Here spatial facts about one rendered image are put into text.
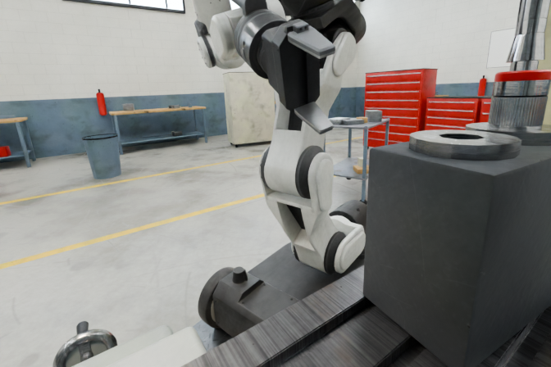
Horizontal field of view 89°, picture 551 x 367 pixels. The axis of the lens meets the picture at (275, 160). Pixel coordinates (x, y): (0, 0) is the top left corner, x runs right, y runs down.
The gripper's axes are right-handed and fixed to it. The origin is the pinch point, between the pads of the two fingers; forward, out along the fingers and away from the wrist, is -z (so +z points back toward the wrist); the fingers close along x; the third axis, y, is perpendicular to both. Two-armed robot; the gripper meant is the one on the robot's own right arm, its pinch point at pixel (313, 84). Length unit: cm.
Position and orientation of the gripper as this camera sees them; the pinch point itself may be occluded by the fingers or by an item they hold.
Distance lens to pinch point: 36.1
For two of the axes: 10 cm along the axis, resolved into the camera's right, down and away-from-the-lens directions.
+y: 9.0, -3.9, 2.1
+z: -4.2, -6.2, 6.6
